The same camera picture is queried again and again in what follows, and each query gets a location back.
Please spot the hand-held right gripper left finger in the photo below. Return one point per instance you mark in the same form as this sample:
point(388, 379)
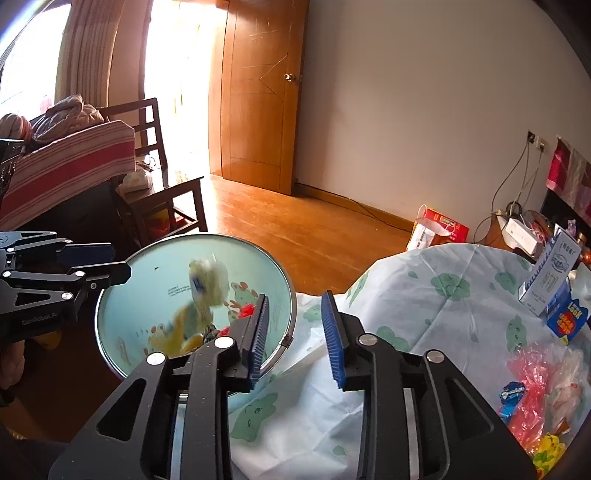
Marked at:
point(258, 341)

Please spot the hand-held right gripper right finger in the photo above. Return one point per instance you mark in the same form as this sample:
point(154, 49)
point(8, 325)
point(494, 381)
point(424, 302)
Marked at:
point(332, 346)

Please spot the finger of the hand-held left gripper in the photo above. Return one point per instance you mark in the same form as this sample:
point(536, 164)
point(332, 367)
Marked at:
point(106, 274)
point(87, 253)

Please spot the mint giraffe print trash bin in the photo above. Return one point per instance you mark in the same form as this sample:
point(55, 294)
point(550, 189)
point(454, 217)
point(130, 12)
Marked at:
point(152, 272)

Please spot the black foam net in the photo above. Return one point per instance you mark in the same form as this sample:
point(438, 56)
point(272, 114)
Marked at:
point(210, 338)

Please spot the pale plastic bag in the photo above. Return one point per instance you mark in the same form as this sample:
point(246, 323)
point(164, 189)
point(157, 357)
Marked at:
point(207, 281)

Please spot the yellow sponge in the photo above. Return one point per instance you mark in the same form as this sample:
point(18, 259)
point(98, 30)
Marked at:
point(178, 330)

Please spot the clear plastic bag red print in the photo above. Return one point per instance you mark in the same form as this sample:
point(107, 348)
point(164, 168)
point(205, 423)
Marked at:
point(531, 374)

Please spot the red snack wrapper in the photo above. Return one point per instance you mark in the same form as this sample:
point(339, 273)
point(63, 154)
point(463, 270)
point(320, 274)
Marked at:
point(526, 436)

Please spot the person's left hand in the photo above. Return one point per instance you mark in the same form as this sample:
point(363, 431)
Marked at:
point(9, 369)

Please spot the red yellow bag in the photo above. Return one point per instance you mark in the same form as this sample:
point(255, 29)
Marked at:
point(168, 226)

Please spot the dark wooden chair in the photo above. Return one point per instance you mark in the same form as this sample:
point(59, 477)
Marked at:
point(152, 194)

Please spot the tissue pack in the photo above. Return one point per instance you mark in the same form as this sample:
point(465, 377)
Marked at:
point(136, 180)

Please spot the red white striped cloth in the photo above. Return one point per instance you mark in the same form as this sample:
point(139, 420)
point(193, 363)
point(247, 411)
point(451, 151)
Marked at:
point(69, 166)

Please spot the cloud print tablecloth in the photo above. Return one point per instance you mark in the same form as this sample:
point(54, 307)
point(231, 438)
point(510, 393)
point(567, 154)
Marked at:
point(438, 323)

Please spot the white paper bag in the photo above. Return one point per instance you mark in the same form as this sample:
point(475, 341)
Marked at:
point(422, 237)

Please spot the pink padded jacket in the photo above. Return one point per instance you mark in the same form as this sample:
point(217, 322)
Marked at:
point(64, 113)

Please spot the white and red shopping bags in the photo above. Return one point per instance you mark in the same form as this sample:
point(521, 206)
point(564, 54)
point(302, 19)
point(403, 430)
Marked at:
point(450, 226)

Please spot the beige curtain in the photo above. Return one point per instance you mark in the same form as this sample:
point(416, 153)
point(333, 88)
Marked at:
point(92, 46)

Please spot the white box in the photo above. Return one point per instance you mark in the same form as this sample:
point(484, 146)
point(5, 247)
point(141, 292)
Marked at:
point(521, 235)

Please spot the wooden door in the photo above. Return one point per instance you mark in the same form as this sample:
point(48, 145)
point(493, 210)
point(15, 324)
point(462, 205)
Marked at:
point(258, 115)

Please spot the tall white milk carton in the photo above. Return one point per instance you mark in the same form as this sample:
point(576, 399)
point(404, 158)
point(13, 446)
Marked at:
point(549, 272)

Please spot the white translucent plastic bag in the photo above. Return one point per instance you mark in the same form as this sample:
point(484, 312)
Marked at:
point(568, 387)

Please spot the blue white milk carton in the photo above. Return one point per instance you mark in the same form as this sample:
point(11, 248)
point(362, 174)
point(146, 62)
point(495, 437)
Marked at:
point(570, 318)

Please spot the yellow crinkled wrapper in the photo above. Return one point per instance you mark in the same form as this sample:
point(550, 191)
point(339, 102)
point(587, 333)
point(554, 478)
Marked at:
point(549, 450)

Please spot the black television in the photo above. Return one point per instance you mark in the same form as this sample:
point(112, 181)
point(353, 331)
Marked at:
point(554, 207)

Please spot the red hanging cloth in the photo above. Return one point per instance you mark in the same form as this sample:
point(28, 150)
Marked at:
point(568, 170)

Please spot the wall socket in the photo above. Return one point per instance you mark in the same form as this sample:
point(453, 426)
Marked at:
point(535, 140)

